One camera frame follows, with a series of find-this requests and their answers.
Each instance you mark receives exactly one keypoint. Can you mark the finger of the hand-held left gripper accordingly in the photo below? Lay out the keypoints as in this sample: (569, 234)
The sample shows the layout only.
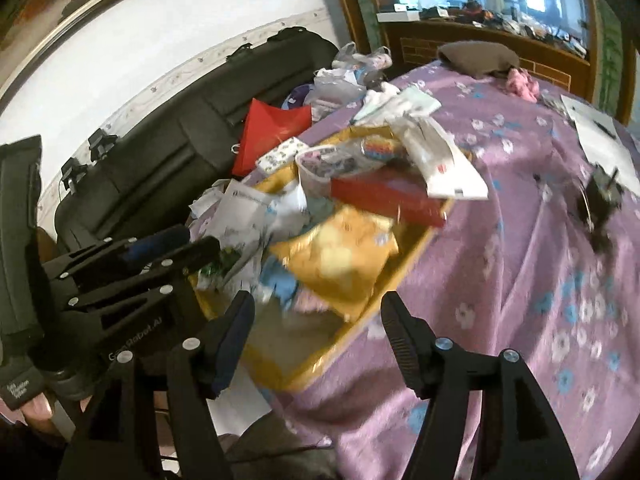
(185, 265)
(150, 247)

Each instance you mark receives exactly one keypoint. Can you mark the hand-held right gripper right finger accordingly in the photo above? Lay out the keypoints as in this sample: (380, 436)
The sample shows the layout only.
(400, 340)

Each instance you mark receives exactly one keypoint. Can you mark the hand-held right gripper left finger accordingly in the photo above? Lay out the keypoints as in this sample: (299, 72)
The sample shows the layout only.
(232, 350)

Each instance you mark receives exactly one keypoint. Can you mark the white pouch blue print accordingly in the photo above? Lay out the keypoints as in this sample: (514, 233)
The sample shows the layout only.
(245, 210)

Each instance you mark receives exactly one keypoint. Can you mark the yellow-rimmed white box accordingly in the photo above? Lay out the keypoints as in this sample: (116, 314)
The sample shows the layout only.
(320, 360)

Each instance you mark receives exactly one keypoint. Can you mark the blue towel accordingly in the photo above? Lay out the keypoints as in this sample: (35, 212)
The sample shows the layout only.
(280, 280)

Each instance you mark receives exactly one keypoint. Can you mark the yellow cloths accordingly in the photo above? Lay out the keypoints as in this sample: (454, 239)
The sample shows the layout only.
(360, 240)

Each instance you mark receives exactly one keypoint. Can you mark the dark red packet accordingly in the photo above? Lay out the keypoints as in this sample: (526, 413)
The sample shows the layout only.
(385, 192)

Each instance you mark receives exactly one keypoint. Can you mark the long white pouch red print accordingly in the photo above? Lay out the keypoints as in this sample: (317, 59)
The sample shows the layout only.
(450, 170)

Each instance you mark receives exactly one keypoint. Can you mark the person's left hand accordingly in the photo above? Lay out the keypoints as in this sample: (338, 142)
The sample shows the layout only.
(36, 410)

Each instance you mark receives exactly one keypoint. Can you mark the green printed packet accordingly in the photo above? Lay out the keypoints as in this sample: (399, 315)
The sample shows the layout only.
(222, 265)

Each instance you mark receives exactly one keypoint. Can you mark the crumpled white paper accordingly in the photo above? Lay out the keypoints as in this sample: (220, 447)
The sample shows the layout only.
(210, 205)

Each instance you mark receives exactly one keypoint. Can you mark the large black bag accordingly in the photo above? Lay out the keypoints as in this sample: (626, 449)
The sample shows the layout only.
(175, 150)

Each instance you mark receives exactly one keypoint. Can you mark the black clip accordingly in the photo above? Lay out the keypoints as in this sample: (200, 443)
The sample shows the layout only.
(74, 175)
(104, 145)

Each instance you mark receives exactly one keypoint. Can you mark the grey clothing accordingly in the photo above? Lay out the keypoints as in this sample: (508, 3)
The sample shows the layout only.
(280, 452)

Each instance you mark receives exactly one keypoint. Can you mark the black wrist brace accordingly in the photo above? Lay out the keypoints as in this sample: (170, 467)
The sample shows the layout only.
(20, 260)

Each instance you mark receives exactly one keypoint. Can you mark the purple floral blanket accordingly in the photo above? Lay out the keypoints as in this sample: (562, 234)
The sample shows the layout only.
(500, 260)

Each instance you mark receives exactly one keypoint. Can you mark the small patterned box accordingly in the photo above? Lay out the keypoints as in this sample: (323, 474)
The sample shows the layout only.
(282, 155)

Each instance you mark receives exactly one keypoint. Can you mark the red bag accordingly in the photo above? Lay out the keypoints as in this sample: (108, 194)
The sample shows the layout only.
(270, 135)

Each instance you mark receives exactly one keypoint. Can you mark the colourful bead bag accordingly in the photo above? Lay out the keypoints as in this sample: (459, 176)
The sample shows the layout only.
(380, 150)

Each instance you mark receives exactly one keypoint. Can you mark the purple cloth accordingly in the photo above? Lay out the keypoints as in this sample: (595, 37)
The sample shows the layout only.
(297, 97)

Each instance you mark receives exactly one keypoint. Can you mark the white plastic bag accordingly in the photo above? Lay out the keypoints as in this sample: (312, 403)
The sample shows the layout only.
(332, 92)

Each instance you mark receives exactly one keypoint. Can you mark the white flat packet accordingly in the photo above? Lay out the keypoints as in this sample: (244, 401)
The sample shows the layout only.
(405, 105)

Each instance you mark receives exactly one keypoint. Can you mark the white crumpled cloth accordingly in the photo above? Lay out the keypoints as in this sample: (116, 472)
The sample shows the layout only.
(382, 92)

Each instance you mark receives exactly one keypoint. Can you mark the framed painting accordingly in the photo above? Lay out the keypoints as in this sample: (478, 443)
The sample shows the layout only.
(55, 10)

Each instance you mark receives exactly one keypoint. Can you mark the pink cloth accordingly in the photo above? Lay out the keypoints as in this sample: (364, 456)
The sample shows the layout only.
(522, 85)

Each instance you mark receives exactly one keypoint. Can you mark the small metal keys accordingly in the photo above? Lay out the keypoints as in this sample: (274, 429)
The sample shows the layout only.
(552, 101)

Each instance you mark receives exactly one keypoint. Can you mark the brown cloth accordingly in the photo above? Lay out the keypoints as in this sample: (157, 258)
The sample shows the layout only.
(475, 57)

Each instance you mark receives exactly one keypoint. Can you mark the black pen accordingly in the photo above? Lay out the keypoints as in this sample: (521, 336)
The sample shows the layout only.
(605, 130)

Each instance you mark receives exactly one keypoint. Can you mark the wooden cabinet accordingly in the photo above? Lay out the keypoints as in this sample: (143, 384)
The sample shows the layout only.
(425, 45)

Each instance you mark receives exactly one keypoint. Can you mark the white paper sheet with pen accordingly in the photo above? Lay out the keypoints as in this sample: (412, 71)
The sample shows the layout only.
(587, 107)

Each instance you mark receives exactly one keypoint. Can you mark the white flat box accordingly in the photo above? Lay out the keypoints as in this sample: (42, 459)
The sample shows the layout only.
(397, 13)

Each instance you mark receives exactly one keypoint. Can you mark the pile of assorted small items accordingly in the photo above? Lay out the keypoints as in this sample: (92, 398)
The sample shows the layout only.
(525, 22)

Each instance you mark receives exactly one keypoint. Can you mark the bamboo painted panel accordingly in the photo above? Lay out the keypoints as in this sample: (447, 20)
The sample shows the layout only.
(610, 60)

